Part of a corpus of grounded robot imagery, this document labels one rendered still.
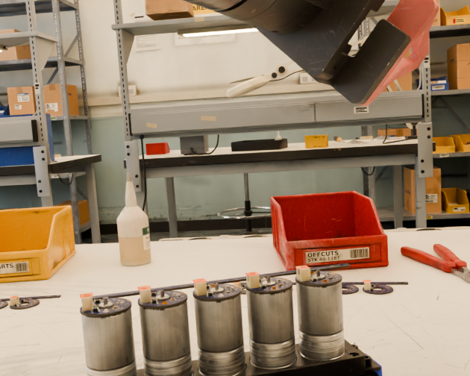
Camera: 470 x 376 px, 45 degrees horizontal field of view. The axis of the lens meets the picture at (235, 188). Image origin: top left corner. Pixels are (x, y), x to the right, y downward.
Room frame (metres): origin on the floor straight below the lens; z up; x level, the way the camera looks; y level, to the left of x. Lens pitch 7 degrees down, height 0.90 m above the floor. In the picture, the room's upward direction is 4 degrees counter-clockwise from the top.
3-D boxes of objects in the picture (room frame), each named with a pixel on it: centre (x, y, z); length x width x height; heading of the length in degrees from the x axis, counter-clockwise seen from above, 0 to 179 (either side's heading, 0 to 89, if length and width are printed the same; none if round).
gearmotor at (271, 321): (0.29, -0.01, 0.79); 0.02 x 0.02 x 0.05
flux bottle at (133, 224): (0.62, 0.11, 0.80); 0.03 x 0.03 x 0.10
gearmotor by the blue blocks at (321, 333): (0.30, -0.04, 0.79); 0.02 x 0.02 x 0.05
